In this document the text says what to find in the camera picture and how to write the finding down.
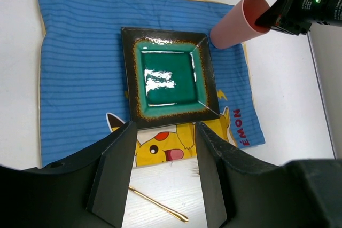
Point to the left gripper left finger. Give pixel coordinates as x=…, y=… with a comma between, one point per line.
x=108, y=195

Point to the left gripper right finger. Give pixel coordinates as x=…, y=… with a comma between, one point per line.
x=211, y=174

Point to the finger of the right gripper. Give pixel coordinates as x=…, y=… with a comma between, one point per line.
x=269, y=18

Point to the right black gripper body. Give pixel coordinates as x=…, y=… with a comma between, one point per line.
x=295, y=17

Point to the pink plastic cup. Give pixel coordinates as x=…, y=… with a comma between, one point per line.
x=238, y=25

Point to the gold spoon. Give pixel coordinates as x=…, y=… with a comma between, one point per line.
x=181, y=217

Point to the blue Pikachu placemat cloth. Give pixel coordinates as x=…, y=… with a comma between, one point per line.
x=83, y=92

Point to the green square ceramic plate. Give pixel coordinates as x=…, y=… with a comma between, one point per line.
x=170, y=77

